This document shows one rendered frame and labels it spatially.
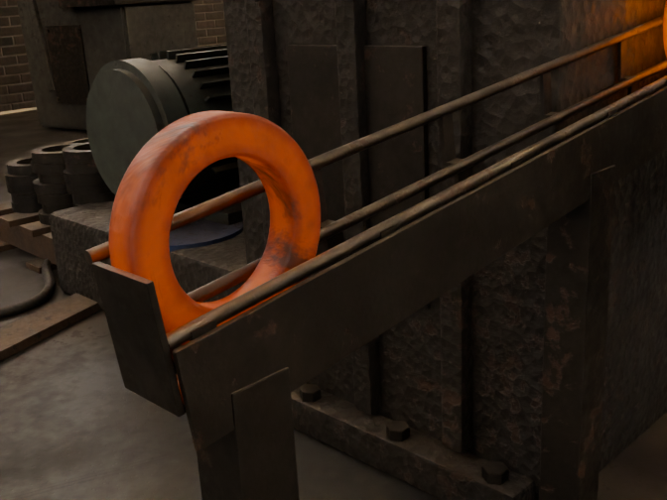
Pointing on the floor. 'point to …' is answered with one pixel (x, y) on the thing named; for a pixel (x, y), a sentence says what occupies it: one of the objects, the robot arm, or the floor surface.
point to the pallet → (48, 195)
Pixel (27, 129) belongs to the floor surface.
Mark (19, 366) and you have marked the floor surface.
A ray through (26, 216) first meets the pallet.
